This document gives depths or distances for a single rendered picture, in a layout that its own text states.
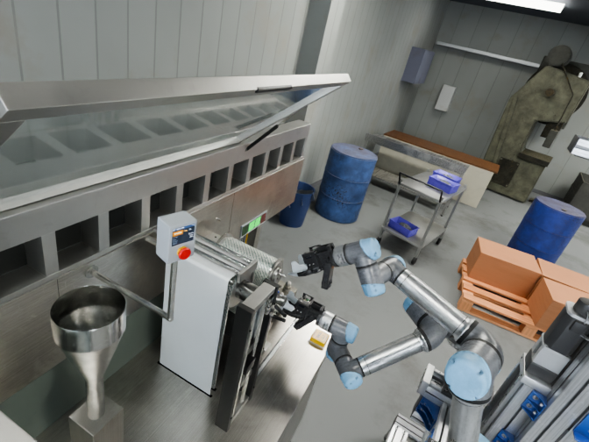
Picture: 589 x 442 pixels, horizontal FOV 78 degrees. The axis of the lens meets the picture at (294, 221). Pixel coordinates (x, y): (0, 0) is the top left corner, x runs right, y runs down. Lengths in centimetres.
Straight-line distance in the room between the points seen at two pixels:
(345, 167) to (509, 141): 459
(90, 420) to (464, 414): 102
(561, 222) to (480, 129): 462
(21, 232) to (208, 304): 54
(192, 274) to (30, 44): 156
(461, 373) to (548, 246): 454
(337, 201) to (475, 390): 374
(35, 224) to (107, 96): 55
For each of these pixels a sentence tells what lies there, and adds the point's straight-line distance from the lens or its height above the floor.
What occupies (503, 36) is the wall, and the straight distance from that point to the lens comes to 967.
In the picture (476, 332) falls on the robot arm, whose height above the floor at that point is 143.
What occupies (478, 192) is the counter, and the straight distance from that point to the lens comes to 716.
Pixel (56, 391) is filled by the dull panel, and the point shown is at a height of 103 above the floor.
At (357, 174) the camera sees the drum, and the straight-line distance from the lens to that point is 458.
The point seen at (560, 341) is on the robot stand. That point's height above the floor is 142.
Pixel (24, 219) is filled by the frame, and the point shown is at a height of 163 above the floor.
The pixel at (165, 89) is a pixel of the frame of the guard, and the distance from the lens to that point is 60.
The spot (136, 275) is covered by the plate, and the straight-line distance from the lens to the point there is 134.
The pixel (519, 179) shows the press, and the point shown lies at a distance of 853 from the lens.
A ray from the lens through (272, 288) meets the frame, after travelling 111.
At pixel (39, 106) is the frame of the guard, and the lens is 48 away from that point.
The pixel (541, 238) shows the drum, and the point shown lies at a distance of 559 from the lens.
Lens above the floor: 213
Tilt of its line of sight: 28 degrees down
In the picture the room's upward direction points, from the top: 14 degrees clockwise
